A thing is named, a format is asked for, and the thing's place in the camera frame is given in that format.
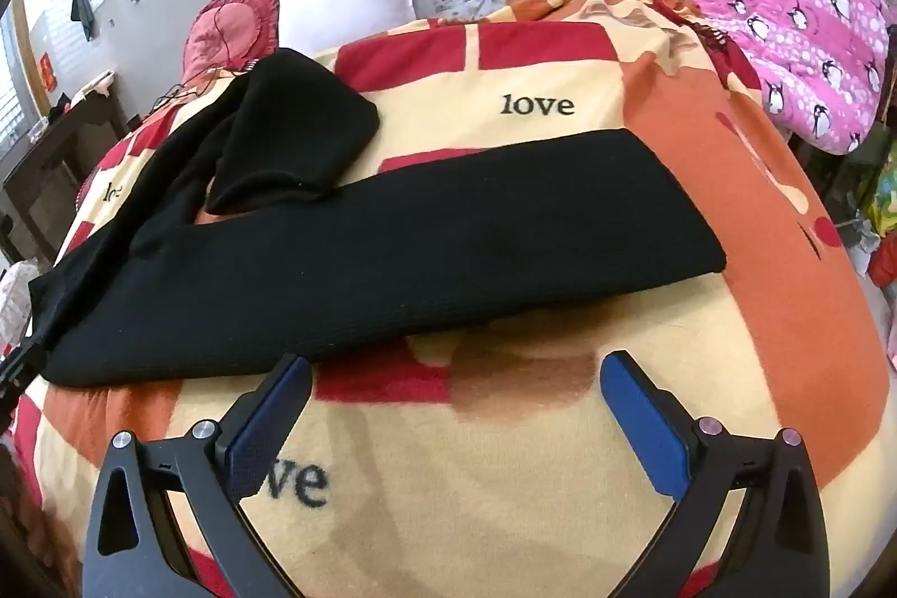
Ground barred window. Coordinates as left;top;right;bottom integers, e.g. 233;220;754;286
0;6;36;151

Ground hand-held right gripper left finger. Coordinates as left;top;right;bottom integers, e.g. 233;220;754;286
84;353;314;598

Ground thin dark cable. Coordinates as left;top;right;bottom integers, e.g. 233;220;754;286
150;1;276;112

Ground black pants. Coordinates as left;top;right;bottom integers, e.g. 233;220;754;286
28;48;728;387

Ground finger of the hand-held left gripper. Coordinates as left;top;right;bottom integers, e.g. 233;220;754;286
0;335;39;431

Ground pale pink cloth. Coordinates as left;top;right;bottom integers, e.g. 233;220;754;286
70;71;117;100

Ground red round cushion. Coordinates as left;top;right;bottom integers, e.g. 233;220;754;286
181;0;281;87

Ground orange yellow red printed blanket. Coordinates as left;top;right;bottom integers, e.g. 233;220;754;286
0;0;887;598

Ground dark wooden desk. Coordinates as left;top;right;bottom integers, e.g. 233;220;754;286
0;72;137;263

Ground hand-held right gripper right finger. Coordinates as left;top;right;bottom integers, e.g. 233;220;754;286
600;350;831;598

